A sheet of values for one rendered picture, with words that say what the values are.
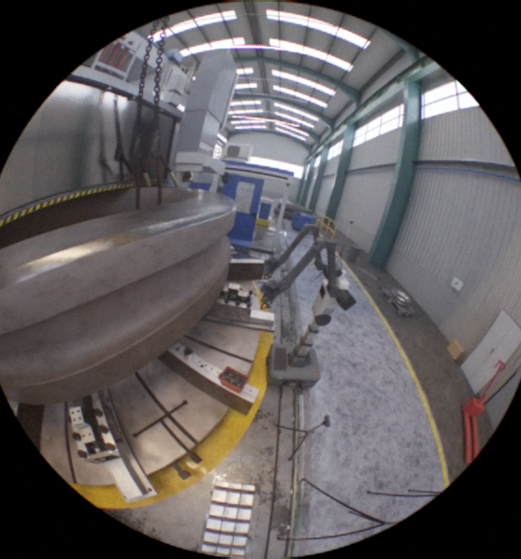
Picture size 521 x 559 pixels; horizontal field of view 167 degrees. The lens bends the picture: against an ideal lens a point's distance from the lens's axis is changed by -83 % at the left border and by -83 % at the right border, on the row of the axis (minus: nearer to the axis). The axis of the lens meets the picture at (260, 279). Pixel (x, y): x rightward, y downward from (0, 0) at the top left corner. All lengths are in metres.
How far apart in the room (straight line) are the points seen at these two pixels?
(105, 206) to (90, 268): 4.47
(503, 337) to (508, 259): 2.08
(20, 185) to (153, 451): 3.71
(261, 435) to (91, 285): 1.93
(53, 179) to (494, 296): 9.75
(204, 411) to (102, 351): 1.03
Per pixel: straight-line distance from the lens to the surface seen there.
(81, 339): 1.27
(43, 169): 3.79
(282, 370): 2.17
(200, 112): 5.21
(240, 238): 6.09
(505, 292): 6.36
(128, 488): 1.74
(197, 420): 1.77
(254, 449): 2.06
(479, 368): 5.86
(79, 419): 1.51
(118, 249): 0.89
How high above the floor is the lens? 2.02
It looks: 29 degrees down
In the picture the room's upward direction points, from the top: 13 degrees clockwise
